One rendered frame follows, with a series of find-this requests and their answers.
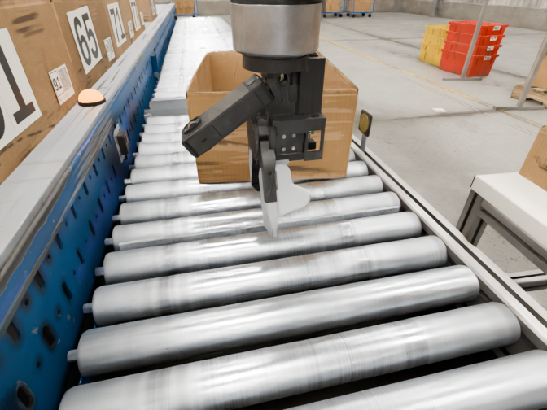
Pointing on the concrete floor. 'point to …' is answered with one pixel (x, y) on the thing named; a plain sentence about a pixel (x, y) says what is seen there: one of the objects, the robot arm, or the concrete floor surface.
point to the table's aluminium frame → (536, 250)
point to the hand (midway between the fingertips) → (260, 208)
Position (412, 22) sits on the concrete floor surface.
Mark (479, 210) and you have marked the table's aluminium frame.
